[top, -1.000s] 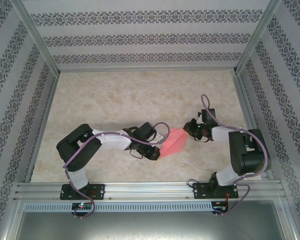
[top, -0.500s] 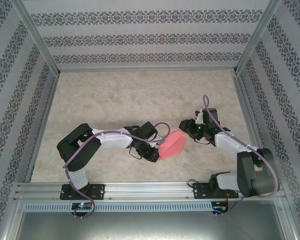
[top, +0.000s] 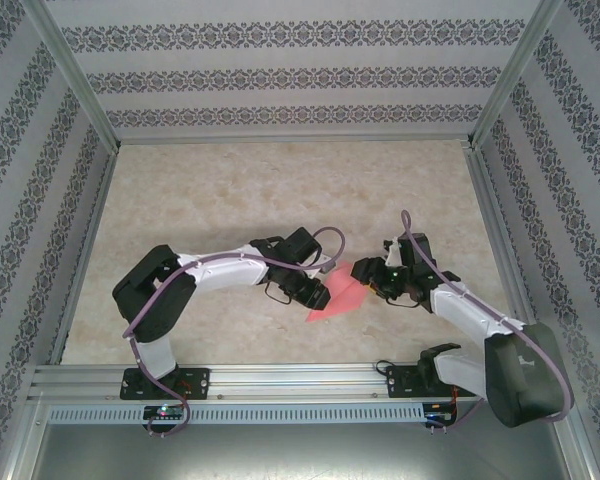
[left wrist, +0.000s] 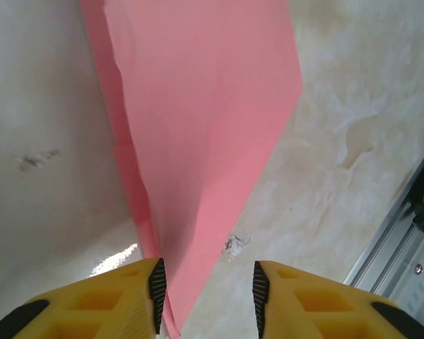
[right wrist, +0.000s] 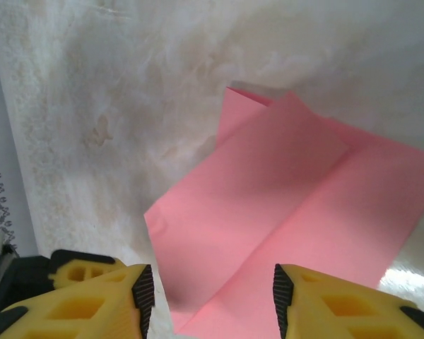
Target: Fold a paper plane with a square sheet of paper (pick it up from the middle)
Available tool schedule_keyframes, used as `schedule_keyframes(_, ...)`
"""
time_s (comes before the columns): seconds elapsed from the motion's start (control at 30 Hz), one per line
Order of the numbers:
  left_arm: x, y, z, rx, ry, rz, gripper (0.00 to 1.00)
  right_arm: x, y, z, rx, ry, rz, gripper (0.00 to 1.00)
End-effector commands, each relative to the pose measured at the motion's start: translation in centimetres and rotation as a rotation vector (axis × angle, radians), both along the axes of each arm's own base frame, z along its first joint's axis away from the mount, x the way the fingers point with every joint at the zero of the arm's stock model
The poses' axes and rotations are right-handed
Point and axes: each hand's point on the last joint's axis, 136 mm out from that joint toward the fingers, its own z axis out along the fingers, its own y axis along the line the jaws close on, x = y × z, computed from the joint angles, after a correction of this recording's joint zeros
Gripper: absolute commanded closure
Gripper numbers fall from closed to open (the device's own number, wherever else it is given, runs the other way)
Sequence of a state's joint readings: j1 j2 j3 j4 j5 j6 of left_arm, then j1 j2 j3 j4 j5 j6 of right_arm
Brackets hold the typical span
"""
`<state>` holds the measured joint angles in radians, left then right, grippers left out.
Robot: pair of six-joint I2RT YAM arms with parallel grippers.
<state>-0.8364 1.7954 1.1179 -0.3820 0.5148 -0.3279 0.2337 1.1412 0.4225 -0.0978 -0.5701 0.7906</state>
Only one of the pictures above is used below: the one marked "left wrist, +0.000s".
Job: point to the long aluminium mounting rail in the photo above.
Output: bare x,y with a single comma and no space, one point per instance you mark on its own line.
392,226

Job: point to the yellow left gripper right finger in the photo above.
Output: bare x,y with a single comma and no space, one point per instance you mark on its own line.
321,310

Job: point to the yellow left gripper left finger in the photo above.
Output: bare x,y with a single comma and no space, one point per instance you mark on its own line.
92,310

